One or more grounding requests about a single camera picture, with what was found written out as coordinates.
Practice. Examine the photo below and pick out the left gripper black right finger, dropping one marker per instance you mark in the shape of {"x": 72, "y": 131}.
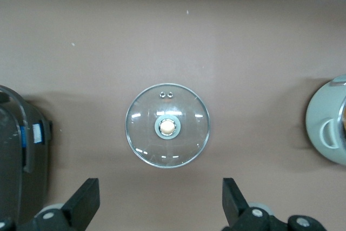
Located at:
{"x": 243, "y": 220}

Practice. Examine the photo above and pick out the black rice cooker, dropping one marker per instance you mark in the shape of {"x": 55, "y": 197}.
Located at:
{"x": 16, "y": 147}

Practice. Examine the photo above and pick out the glass lid with gold knob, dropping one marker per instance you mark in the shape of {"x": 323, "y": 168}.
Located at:
{"x": 167, "y": 128}

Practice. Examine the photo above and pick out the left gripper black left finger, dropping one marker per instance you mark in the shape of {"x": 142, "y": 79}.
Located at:
{"x": 75, "y": 209}

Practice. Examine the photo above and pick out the brown table mat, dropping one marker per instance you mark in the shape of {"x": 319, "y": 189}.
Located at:
{"x": 173, "y": 39}

